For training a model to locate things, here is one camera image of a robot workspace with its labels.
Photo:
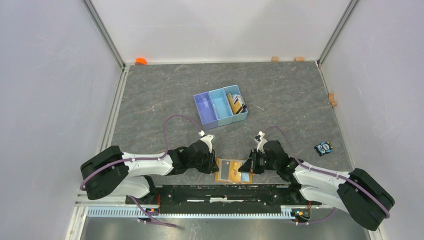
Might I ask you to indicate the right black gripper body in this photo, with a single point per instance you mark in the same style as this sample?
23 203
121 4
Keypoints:
259 163

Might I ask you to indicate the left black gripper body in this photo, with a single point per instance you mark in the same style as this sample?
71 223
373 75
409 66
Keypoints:
207 168

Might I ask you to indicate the grey credit card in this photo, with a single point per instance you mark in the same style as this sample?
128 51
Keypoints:
225 170

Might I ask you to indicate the gold credit card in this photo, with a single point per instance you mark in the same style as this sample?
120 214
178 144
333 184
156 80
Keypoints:
235 175

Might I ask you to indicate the orange leather card holder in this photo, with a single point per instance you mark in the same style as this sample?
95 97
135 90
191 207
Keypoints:
217 174

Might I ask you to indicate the light blue bin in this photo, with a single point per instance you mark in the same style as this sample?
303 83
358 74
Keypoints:
234 89
221 107

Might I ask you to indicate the stack of credit cards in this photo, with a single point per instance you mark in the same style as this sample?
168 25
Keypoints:
236 103

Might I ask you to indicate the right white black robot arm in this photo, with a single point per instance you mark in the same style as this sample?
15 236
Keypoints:
356 193

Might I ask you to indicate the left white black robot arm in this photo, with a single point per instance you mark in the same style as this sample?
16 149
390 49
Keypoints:
114 172

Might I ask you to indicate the purple plastic bin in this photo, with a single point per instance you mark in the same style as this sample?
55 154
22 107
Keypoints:
206 110

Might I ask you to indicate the blue owl sticker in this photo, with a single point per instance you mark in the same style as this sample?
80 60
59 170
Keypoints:
323 148

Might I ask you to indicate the curved wooden piece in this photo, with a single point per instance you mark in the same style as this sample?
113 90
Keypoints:
332 99

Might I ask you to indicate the left wooden block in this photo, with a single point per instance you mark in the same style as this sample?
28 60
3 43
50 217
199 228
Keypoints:
274 59

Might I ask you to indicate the wooden block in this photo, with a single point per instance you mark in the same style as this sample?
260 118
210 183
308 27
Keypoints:
299 59
274 59

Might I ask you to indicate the right wooden block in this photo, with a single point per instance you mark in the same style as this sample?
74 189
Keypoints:
299 59

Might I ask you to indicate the orange round cap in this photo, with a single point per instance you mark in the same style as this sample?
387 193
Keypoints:
140 61

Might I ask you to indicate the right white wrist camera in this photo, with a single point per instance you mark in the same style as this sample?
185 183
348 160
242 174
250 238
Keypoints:
261 141

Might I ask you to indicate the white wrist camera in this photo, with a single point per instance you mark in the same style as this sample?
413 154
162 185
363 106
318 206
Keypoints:
261 141
207 139

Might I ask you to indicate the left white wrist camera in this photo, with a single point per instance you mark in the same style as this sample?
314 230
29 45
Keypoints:
207 139

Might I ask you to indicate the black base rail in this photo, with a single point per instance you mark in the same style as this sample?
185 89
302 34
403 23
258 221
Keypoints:
225 199

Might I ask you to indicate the white slotted cable duct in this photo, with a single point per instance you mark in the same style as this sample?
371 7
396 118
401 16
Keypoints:
135 212

